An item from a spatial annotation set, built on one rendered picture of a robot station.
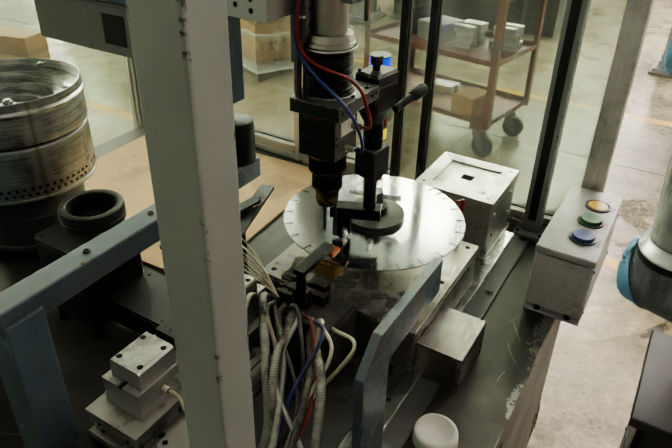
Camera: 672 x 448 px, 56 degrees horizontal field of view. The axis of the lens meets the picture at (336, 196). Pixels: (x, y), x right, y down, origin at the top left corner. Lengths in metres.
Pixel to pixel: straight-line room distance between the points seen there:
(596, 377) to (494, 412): 1.27
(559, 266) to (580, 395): 1.07
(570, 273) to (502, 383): 0.25
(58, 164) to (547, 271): 0.99
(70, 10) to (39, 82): 0.40
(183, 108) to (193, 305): 0.14
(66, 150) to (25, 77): 0.25
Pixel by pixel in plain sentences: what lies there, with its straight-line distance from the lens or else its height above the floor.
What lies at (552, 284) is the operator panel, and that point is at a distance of 1.27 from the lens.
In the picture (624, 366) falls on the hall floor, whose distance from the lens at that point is 2.43.
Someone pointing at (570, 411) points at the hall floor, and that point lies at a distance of 2.21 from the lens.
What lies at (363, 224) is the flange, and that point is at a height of 0.96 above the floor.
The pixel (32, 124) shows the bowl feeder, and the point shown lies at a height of 1.06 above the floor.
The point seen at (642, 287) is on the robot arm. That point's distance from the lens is 1.16.
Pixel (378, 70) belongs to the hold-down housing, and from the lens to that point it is 0.95.
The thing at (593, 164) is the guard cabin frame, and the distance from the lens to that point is 1.46.
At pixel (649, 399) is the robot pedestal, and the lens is 1.22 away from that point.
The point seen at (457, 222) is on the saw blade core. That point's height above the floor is 0.95.
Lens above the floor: 1.55
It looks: 30 degrees down
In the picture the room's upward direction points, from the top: 1 degrees clockwise
